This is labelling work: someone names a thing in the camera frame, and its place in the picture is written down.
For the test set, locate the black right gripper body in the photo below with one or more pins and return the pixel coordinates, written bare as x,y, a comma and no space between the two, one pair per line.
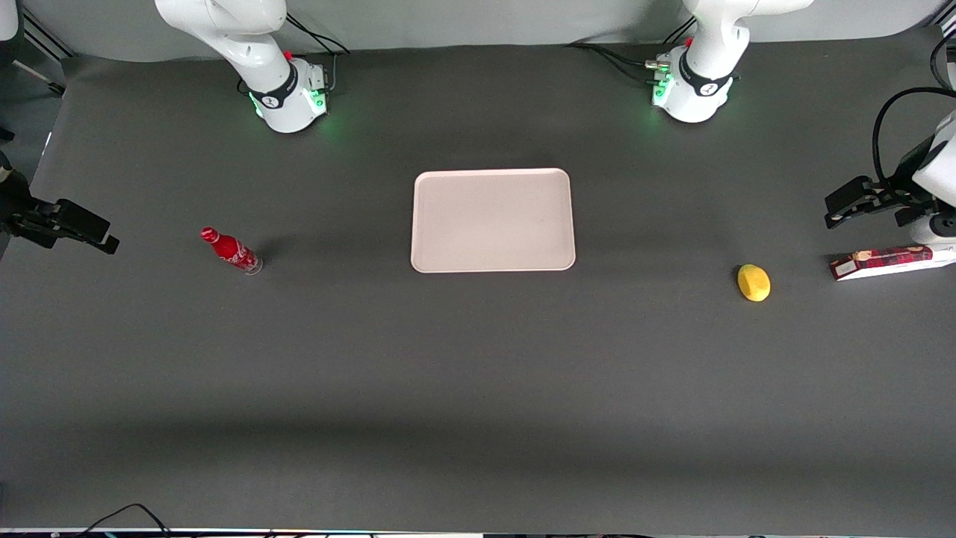
24,215

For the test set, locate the red cola bottle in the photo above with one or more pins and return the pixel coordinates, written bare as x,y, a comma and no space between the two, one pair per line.
230,250

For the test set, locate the red cookie box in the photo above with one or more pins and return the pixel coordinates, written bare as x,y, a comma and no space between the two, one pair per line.
881,262

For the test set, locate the dark grey table mat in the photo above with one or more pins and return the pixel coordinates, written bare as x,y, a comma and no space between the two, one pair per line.
478,373

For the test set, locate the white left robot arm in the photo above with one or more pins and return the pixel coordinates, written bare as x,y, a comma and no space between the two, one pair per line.
702,82

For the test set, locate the pale pink plastic tray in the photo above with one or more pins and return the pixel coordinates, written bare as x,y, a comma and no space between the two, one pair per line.
493,220

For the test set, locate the yellow lemon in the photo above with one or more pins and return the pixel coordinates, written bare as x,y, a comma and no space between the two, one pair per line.
754,284

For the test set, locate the thin grey rod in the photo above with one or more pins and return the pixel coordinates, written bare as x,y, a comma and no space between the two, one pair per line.
37,77

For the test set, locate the black frame rail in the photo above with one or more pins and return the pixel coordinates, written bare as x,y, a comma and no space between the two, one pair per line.
48,37
947,28

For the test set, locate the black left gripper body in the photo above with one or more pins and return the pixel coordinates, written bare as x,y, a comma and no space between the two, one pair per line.
886,199

